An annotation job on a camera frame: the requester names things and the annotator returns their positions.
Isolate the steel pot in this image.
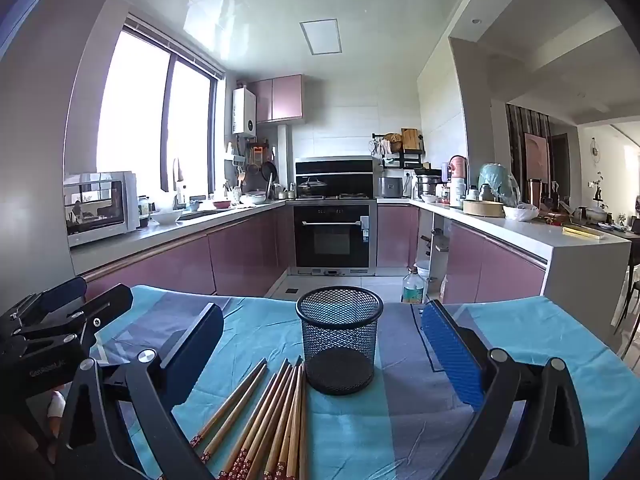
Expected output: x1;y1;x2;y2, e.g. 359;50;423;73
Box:
415;172;443;198

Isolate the black built-in oven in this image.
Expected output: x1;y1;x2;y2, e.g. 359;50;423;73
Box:
292;200;377;276

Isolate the white kitchen countertop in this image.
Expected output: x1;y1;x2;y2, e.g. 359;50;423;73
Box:
65;195;633;261

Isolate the pink wall cabinet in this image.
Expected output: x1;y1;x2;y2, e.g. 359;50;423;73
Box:
248;74;306;125

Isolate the teal plastic bag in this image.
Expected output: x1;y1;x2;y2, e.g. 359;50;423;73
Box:
477;162;521;206

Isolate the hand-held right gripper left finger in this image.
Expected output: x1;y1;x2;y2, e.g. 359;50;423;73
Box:
54;302;225;480

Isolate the kitchen window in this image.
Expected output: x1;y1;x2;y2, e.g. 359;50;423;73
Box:
95;12;226;201

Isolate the dining chair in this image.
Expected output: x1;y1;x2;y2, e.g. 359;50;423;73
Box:
612;275;640;343

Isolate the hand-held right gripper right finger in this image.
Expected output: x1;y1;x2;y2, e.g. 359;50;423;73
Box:
421;300;591;480

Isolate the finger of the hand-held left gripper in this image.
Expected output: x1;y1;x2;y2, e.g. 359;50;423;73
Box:
0;276;88;336
20;284;134;358

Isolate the yellow flat box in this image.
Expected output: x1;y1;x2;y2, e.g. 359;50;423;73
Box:
562;225;603;240

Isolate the black range hood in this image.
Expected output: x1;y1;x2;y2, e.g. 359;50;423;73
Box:
294;156;382;198

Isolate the steel kitchen faucet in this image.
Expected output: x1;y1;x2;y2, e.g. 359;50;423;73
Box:
172;157;187;211

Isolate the ceiling light panel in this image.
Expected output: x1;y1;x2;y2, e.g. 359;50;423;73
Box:
300;19;343;56

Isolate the pink base cabinet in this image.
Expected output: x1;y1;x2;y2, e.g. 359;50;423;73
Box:
442;222;548;306
376;203;420;268
72;205;296;297

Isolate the white water heater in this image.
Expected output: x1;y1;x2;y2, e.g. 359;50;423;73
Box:
231;86;258;136

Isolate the round bamboo steamer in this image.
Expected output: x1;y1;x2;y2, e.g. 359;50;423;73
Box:
462;199;506;218

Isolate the black mesh holder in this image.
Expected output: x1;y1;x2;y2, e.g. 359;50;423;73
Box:
295;286;385;396

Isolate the white microwave oven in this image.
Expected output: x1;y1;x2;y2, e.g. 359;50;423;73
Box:
63;170;140;248

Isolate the dark dining table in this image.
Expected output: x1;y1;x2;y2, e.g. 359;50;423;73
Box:
602;220;640;261

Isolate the white plastic bag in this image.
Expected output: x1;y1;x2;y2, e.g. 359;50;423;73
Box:
502;202;540;222

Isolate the brown framed picture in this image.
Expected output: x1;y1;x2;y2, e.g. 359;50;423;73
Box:
522;132;551;206

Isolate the black wall rack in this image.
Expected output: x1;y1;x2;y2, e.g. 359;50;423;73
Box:
372;127;426;170

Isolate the teal grey patterned tablecloth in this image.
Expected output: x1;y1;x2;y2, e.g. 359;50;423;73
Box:
82;284;640;480

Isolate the person's left hand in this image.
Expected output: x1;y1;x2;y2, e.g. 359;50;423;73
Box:
47;390;67;436

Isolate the cooking oil bottle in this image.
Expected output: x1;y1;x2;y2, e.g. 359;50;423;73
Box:
402;266;426;305

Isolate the bunch of wooden chopsticks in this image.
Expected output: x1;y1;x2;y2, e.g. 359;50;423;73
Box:
189;355;310;480

